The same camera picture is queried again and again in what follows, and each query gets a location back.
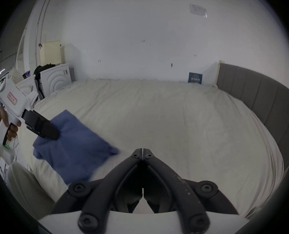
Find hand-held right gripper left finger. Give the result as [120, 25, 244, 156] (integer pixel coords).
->
[51, 149, 143, 231]

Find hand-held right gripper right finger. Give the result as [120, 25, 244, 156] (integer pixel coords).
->
[143, 149, 240, 234]

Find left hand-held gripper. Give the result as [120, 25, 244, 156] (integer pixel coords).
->
[0, 78, 60, 161]

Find blue garment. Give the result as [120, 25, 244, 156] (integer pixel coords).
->
[32, 109, 120, 185]

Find person's left hand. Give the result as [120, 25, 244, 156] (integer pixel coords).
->
[0, 107, 21, 142]

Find white washing machine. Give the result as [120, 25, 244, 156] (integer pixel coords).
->
[15, 74, 39, 99]
[39, 63, 76, 98]

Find bed with beige sheet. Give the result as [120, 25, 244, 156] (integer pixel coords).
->
[13, 78, 285, 219]

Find black garment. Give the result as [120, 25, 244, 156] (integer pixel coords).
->
[33, 63, 56, 100]

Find person's legs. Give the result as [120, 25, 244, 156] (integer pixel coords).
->
[8, 160, 58, 220]

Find cream panel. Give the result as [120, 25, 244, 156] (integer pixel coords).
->
[40, 40, 62, 67]

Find grey padded headboard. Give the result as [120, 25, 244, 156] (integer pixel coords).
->
[216, 61, 289, 180]

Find white wall socket plate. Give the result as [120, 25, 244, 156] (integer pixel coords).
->
[189, 3, 208, 18]

